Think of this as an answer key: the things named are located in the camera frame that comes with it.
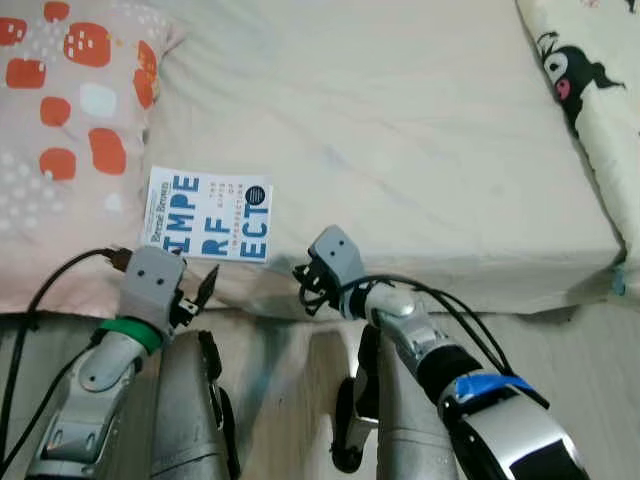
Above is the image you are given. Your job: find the grey right robot leg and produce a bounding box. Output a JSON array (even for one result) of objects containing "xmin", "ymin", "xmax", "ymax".
[{"xmin": 335, "ymin": 325, "xmax": 461, "ymax": 480}]

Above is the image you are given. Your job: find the pink patterned pillow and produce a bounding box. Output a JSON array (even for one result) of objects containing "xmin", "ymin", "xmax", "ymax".
[{"xmin": 0, "ymin": 0, "xmax": 186, "ymax": 316}]

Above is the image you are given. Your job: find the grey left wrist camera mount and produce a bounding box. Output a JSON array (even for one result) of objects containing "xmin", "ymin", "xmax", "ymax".
[{"xmin": 118, "ymin": 247, "xmax": 188, "ymax": 331}]

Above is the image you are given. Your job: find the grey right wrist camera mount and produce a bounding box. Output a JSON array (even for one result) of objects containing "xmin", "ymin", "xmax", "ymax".
[{"xmin": 310, "ymin": 226, "xmax": 369, "ymax": 296}]

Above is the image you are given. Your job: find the beige sheeted mattress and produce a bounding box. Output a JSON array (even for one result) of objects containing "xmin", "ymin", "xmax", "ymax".
[{"xmin": 0, "ymin": 0, "xmax": 640, "ymax": 321}]

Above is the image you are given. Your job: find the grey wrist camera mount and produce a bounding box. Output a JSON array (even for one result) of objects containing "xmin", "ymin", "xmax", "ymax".
[
  {"xmin": 118, "ymin": 247, "xmax": 188, "ymax": 331},
  {"xmin": 310, "ymin": 226, "xmax": 369, "ymax": 296}
]

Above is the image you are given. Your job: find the cream cartoon print quilt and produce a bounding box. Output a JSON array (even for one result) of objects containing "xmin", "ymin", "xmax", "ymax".
[{"xmin": 515, "ymin": 0, "xmax": 640, "ymax": 291}]

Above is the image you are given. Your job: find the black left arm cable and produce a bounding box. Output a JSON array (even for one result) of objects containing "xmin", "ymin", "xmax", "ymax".
[{"xmin": 0, "ymin": 248, "xmax": 131, "ymax": 471}]

